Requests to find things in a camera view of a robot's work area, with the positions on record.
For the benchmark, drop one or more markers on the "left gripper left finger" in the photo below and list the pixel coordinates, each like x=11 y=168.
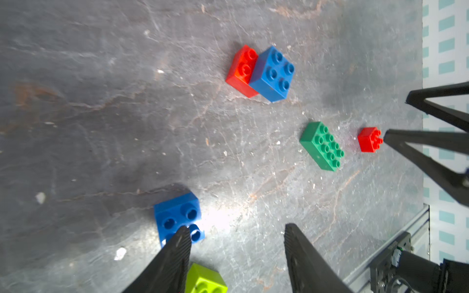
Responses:
x=168 y=270

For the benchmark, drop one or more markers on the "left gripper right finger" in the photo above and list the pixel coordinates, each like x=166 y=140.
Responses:
x=308 y=271

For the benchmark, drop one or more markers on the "lime green lego brick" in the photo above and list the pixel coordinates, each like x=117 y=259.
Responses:
x=203 y=280

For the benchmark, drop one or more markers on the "small red lego brick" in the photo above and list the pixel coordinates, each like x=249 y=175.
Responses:
x=370 y=140

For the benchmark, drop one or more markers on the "blue square lego brick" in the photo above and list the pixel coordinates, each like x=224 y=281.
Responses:
x=182 y=211

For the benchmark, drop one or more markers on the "dark green long lego brick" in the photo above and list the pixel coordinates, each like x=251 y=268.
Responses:
x=321 y=145

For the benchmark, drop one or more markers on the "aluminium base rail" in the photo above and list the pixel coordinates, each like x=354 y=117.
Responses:
x=374 y=274

